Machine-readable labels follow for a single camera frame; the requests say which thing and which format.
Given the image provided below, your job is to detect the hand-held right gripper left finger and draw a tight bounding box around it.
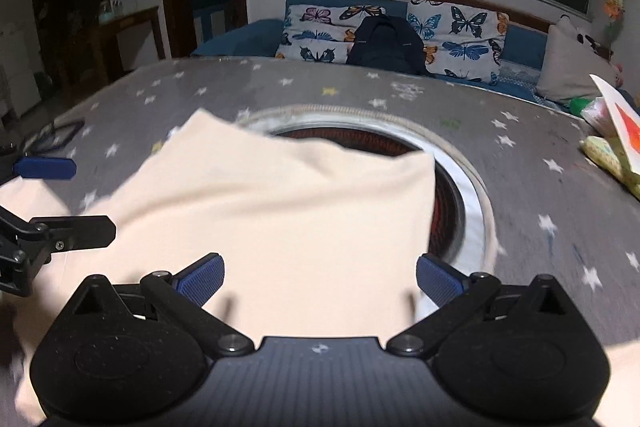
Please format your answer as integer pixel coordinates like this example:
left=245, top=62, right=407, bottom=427
left=56, top=253, right=255, bottom=356

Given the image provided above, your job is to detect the white card with red print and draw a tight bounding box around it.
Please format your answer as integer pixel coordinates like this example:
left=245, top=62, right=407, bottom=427
left=589, top=74, right=640, bottom=172

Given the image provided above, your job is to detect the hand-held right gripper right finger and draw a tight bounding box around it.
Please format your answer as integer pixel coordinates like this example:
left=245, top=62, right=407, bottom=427
left=386, top=253, right=586, bottom=356

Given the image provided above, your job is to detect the wooden side table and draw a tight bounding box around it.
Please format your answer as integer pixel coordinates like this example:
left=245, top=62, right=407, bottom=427
left=87, top=6, right=166, bottom=78

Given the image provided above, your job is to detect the panda plush toy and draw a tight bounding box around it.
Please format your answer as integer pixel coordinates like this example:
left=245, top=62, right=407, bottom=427
left=560, top=14, right=613, bottom=58

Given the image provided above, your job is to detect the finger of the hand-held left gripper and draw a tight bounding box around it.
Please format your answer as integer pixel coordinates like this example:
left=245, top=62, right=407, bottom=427
left=0, top=121, right=85, bottom=185
left=0, top=206, right=117, bottom=254

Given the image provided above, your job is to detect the grey pillow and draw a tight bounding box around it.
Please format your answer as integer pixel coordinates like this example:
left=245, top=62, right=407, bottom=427
left=536, top=24, right=621, bottom=102

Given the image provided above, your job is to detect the black round induction cooktop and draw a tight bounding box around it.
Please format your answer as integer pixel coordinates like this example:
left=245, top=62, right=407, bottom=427
left=272, top=127, right=466, bottom=258

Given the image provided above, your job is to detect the grey star-print table cover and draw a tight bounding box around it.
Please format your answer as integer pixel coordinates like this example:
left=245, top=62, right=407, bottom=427
left=0, top=57, right=640, bottom=348

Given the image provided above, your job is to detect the butterfly print cushion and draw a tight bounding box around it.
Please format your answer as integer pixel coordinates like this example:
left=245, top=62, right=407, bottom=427
left=406, top=0, right=510, bottom=86
left=274, top=3, right=388, bottom=64

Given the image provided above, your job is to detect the cream garment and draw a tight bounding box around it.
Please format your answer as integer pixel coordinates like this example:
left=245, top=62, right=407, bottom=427
left=0, top=108, right=640, bottom=427

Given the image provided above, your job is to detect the clear plastic bag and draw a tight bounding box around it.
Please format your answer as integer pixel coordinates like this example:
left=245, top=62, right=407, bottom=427
left=570, top=96, right=613, bottom=132

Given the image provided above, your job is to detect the blue sofa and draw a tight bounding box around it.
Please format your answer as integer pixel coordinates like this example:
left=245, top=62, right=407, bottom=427
left=190, top=0, right=556, bottom=102

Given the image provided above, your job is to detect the orange paper flower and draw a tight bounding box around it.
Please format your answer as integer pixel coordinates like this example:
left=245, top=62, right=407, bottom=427
left=602, top=0, right=626, bottom=45

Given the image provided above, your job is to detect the black backpack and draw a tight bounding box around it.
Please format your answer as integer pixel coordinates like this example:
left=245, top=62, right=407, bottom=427
left=345, top=14, right=431, bottom=78

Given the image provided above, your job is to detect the white marble cooktop ring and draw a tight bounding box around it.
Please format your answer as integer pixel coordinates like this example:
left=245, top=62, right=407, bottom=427
left=235, top=104, right=498, bottom=278

